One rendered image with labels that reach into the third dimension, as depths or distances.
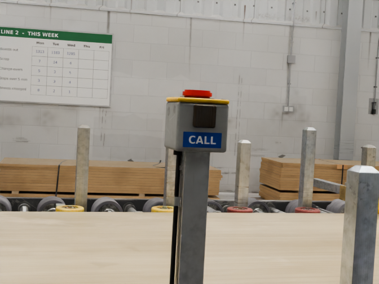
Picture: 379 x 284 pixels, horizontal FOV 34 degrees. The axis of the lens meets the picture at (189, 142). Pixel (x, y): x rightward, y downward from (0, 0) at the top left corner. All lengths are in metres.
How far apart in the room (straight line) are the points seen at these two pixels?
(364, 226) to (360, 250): 0.03
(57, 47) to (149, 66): 1.19
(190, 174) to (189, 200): 0.04
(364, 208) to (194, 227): 0.26
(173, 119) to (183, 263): 0.19
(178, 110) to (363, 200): 0.31
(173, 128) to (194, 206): 0.11
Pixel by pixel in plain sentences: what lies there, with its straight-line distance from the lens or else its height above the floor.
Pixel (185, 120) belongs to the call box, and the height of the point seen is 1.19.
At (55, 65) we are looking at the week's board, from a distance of 7.99.
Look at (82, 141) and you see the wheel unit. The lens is 1.89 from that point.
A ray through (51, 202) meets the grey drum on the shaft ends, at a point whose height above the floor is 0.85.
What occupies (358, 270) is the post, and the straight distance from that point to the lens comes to 0.95.
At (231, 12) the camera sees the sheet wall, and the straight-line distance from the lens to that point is 8.38.
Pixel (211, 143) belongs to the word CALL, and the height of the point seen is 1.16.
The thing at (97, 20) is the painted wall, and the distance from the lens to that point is 8.07.
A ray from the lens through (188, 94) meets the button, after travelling 0.82.
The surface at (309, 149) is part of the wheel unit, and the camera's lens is 2.10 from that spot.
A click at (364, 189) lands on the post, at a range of 0.93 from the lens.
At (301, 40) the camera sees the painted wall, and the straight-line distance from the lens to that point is 8.60.
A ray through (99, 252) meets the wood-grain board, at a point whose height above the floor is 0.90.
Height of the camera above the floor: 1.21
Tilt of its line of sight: 3 degrees down
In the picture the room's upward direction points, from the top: 3 degrees clockwise
